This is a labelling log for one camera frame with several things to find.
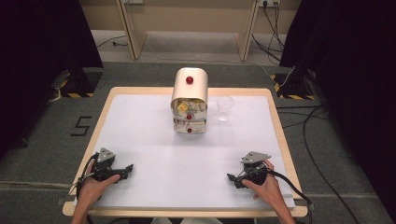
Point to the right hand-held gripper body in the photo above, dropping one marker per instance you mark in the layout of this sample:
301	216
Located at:
256	172

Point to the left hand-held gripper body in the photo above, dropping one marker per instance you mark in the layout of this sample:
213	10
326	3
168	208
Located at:
103	166

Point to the person's right hand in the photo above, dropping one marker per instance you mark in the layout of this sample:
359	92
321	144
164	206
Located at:
267	191

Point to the person's left hand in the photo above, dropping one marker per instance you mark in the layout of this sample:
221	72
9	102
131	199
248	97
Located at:
91	188

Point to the white table mat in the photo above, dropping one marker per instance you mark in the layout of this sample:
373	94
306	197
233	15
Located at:
149	161

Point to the clear plastic cup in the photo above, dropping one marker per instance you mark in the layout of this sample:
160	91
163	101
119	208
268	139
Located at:
224	105

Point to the yellow tea bag packet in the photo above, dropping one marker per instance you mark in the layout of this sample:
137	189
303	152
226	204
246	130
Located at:
182	106

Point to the stand base with striped tape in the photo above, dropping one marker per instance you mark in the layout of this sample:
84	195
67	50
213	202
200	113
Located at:
79	82
294	87

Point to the white storage box red knobs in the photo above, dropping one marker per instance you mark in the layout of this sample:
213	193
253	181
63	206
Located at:
190	88

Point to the black curtain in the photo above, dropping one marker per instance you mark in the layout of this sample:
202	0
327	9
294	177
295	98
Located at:
37	62
351	77

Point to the light wooden desk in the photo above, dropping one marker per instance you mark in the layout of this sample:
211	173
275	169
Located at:
190	18

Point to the white wall socket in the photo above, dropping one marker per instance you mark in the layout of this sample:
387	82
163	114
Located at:
269	2

